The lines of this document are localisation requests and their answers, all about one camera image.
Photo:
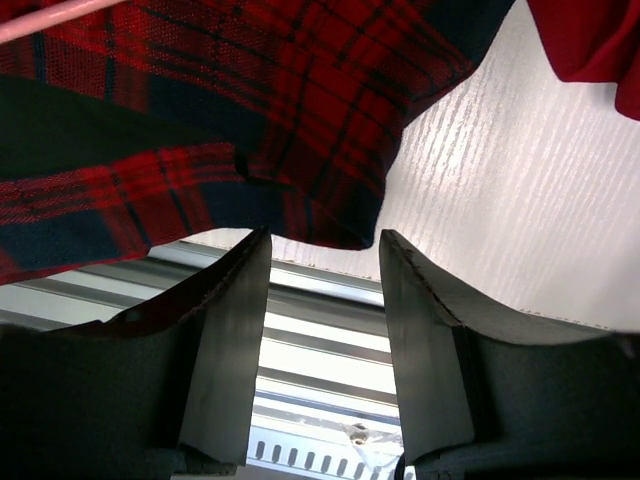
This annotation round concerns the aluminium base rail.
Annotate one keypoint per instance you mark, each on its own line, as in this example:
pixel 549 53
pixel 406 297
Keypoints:
pixel 324 354

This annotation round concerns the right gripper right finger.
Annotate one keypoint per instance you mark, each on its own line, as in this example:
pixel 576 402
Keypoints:
pixel 485 391

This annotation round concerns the red navy plaid skirt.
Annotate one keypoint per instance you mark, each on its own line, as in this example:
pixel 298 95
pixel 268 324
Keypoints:
pixel 151 121

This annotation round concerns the red dress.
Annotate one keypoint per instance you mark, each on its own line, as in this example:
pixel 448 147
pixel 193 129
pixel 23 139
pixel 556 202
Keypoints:
pixel 593 42

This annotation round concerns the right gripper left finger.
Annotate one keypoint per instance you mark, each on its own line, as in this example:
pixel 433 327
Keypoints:
pixel 164 388

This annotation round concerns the pink wire hanger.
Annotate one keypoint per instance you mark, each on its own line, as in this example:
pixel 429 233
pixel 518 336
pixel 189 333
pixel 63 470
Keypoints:
pixel 39 20

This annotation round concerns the white slotted cable duct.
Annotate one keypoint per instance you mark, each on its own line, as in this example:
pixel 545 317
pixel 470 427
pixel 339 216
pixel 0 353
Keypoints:
pixel 316 458

